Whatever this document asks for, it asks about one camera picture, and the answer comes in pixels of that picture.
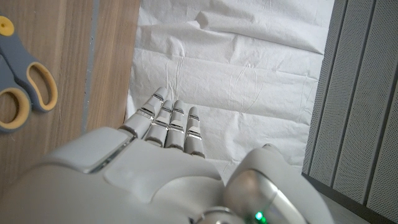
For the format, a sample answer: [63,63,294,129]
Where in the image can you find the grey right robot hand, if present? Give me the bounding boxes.
[0,86,336,224]

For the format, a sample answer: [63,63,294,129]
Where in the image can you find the grey and yellow scissors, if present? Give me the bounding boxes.
[0,15,59,134]

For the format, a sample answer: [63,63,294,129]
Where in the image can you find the white cloth curtain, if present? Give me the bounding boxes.
[124,0,336,184]

